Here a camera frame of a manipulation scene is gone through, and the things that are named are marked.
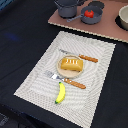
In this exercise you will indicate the beige woven placemat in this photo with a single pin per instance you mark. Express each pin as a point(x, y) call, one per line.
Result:
point(78, 107)

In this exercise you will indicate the beige bowl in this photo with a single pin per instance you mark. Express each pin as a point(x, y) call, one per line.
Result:
point(123, 14)

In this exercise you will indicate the dark grey tall pot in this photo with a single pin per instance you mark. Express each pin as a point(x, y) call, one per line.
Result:
point(67, 8)

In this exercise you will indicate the black round lid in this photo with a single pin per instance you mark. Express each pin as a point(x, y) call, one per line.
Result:
point(97, 3)

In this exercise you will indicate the orange toy bread loaf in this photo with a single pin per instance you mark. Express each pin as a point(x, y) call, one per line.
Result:
point(72, 64)

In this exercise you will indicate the knife with wooden handle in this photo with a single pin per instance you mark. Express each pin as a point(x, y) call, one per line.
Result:
point(95, 60)

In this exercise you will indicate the red toy tomato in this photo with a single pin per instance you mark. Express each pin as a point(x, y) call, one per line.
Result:
point(89, 14)

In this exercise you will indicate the grey pot with handle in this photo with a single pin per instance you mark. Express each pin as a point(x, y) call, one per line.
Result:
point(96, 18)

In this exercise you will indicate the fork with wooden handle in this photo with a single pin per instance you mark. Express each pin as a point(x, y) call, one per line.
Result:
point(71, 82)

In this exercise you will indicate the yellow toy banana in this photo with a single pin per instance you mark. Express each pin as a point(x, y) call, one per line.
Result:
point(61, 94)

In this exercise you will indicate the round wooden plate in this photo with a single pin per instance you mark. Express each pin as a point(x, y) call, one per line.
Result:
point(68, 73)

